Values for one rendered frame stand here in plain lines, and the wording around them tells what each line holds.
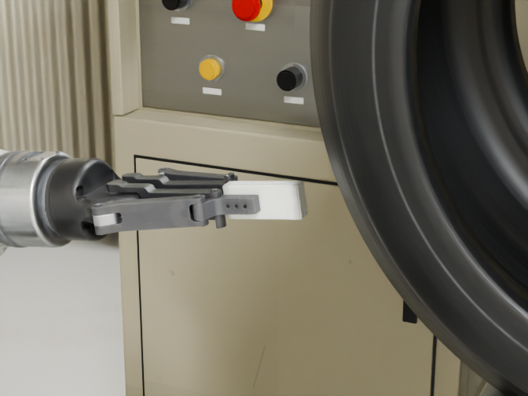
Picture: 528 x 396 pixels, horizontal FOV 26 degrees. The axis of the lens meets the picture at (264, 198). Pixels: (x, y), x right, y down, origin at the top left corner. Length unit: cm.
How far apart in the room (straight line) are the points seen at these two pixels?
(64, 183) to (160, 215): 11
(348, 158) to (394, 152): 4
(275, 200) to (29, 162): 24
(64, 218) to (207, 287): 73
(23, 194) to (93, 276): 245
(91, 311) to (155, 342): 144
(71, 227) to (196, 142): 66
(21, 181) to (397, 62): 42
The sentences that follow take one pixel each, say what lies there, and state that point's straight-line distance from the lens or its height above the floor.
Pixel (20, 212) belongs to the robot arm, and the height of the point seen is 99.
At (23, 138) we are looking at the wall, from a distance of 367.
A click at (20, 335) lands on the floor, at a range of 314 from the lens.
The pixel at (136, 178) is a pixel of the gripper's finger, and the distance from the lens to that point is 103.
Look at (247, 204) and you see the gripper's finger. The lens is 95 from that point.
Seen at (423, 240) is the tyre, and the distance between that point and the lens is 78.
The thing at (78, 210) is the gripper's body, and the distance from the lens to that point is 101.
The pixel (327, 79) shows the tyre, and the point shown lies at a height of 116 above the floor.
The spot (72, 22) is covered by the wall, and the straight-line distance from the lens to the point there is 363.
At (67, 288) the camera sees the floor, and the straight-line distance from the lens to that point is 340.
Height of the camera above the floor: 134
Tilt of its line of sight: 19 degrees down
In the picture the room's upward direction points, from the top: straight up
